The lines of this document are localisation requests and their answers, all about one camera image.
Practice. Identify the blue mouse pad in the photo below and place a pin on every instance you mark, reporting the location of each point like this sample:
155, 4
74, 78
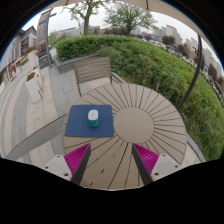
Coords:
78, 125

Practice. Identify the white and teal computer mouse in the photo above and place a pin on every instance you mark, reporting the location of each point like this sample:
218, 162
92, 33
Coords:
93, 117

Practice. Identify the grey storefront building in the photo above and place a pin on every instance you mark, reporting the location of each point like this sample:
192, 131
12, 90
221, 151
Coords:
16, 50

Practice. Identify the tall white planter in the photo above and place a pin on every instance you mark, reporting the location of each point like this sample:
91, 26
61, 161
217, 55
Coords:
32, 58

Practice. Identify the dark curved umbrella pole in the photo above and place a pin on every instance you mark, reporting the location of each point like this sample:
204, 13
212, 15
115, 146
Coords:
196, 73

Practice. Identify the distant apartment buildings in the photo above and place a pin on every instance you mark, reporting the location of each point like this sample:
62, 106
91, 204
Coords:
173, 33

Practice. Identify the grey sign pylon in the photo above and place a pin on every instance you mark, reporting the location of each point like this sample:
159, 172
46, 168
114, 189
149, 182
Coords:
41, 36

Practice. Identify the round-crowned tree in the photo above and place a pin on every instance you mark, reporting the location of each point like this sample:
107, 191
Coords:
128, 16

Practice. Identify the beige slatted chair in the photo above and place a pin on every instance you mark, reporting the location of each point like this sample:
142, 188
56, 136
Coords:
93, 68

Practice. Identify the green hedge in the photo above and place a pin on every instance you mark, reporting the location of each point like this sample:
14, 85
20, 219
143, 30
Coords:
150, 63

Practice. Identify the white planter with flowers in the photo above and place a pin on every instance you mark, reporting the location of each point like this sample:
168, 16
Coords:
33, 88

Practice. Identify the beige patio umbrella canopy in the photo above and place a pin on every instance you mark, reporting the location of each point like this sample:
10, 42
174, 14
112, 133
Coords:
100, 1

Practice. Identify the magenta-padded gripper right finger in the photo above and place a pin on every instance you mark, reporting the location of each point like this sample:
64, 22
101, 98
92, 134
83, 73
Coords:
146, 160

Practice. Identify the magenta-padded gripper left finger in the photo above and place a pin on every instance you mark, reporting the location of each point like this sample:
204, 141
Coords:
76, 159

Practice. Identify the thin-crowned tree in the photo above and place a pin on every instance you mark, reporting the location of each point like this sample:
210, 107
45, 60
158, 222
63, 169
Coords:
87, 20

